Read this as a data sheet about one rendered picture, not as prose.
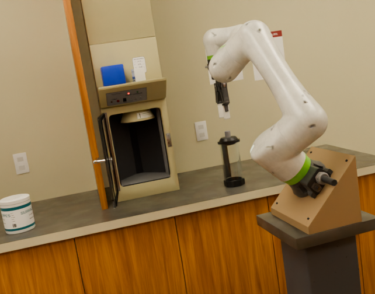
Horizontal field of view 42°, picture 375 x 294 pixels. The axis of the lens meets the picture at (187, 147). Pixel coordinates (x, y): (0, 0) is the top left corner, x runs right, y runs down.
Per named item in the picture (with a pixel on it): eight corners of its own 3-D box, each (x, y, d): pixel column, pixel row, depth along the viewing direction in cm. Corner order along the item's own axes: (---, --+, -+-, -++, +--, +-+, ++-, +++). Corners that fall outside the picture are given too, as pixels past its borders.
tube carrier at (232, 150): (221, 182, 245) (214, 140, 241) (240, 178, 247) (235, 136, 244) (227, 186, 234) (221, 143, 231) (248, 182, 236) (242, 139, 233)
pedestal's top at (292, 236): (381, 228, 167) (380, 217, 166) (297, 250, 159) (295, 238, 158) (329, 207, 197) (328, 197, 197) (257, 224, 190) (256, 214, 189)
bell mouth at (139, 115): (119, 121, 256) (117, 111, 255) (152, 116, 259) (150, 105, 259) (122, 124, 239) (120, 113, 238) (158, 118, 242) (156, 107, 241)
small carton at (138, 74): (132, 81, 233) (131, 69, 232) (143, 80, 234) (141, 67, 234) (135, 81, 228) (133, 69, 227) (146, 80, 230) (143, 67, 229)
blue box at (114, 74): (103, 86, 233) (100, 67, 231) (124, 83, 235) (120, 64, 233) (104, 86, 223) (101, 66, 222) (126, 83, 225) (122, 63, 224)
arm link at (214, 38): (204, 30, 237) (198, 30, 226) (229, 26, 233) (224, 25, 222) (208, 59, 239) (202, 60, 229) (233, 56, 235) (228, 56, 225)
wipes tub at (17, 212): (7, 228, 224) (0, 197, 222) (37, 222, 227) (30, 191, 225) (3, 237, 212) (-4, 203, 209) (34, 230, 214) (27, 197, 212)
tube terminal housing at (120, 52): (113, 192, 266) (87, 49, 254) (170, 180, 272) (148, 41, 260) (117, 202, 242) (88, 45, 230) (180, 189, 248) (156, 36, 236)
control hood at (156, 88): (100, 108, 234) (96, 87, 233) (165, 97, 241) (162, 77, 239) (101, 109, 223) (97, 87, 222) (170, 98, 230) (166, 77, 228)
